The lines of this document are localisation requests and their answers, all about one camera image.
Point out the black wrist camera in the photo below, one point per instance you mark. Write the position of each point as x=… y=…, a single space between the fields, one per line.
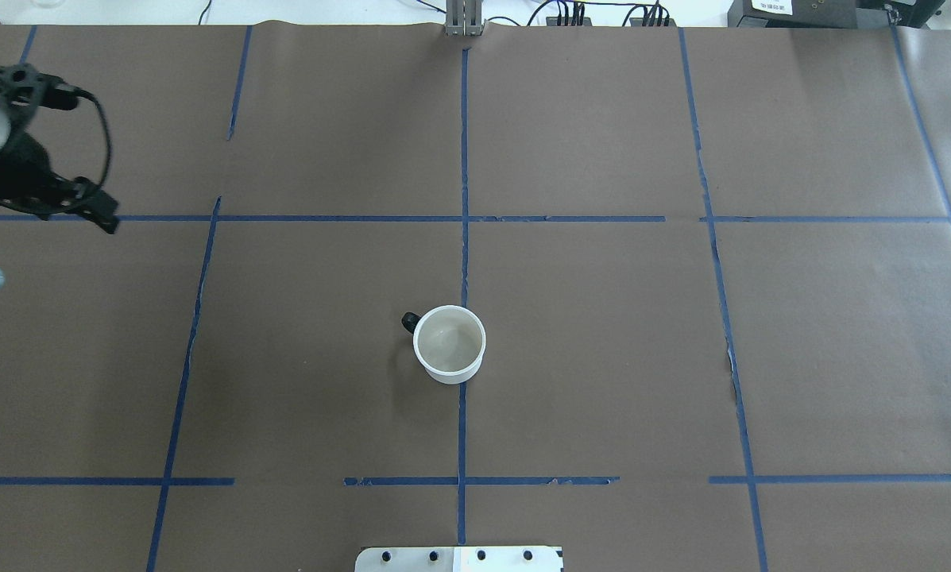
x=23 y=90

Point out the black computer box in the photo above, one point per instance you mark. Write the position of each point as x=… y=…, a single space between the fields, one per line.
x=816 y=14

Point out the brown paper table cover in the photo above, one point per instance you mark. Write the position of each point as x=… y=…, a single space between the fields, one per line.
x=713 y=265

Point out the white smiley face mug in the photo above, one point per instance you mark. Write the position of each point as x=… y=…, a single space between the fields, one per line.
x=449 y=342

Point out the far orange black hub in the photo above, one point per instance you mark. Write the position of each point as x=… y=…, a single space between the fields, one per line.
x=569 y=14

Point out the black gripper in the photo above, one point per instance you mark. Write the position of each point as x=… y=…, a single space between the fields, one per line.
x=24 y=171

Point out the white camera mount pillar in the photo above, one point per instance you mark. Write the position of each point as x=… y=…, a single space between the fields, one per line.
x=461 y=558

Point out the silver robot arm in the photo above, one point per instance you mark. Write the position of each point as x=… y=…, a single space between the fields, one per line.
x=6 y=133

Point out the aluminium frame post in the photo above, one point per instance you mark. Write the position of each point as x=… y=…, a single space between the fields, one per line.
x=464 y=18

